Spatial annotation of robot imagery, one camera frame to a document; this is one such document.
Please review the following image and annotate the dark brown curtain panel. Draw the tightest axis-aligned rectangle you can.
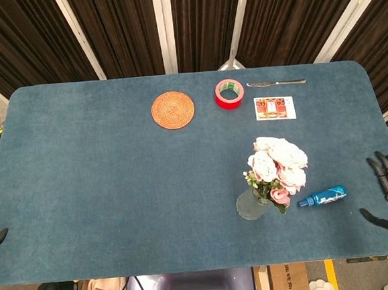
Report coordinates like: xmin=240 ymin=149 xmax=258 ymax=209
xmin=233 ymin=0 xmax=375 ymax=70
xmin=326 ymin=0 xmax=388 ymax=148
xmin=64 ymin=0 xmax=168 ymax=84
xmin=170 ymin=0 xmax=249 ymax=74
xmin=0 ymin=0 xmax=101 ymax=100

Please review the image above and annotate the grey purple robot base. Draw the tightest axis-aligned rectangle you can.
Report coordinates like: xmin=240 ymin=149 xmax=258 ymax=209
xmin=123 ymin=267 xmax=255 ymax=290

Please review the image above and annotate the pink artificial rose bouquet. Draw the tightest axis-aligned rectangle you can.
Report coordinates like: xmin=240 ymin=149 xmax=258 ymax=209
xmin=240 ymin=133 xmax=313 ymax=218

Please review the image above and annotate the white scalloped object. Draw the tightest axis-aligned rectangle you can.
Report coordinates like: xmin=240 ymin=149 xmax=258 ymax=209
xmin=308 ymin=277 xmax=340 ymax=290

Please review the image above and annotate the brown cardboard box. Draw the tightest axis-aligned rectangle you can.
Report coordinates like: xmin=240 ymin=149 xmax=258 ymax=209
xmin=253 ymin=263 xmax=311 ymax=290

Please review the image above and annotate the textured clear glass vase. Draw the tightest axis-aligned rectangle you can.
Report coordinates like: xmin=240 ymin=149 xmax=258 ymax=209
xmin=235 ymin=186 xmax=275 ymax=222

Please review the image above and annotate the silver butter knife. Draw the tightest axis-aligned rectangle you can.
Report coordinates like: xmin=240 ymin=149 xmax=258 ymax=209
xmin=246 ymin=78 xmax=308 ymax=89

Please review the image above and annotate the red picture card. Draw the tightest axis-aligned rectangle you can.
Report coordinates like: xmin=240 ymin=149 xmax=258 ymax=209
xmin=253 ymin=94 xmax=298 ymax=123

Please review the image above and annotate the blue spray bottle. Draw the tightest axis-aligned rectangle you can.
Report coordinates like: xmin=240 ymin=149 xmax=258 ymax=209
xmin=296 ymin=184 xmax=349 ymax=209

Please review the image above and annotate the red tape roll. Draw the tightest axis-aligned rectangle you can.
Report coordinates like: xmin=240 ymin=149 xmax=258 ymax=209
xmin=213 ymin=77 xmax=247 ymax=112

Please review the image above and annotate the round woven rattan coaster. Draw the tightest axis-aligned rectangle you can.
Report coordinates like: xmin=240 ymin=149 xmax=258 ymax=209
xmin=149 ymin=89 xmax=197 ymax=132

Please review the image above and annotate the white frame post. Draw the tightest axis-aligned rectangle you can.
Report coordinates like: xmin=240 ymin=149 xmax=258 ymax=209
xmin=52 ymin=0 xmax=107 ymax=84
xmin=151 ymin=0 xmax=180 ymax=76
xmin=212 ymin=0 xmax=259 ymax=72
xmin=308 ymin=0 xmax=387 ymax=64

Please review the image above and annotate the blue velvet tablecloth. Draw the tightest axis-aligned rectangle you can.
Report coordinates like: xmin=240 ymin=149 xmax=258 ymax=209
xmin=0 ymin=56 xmax=388 ymax=288

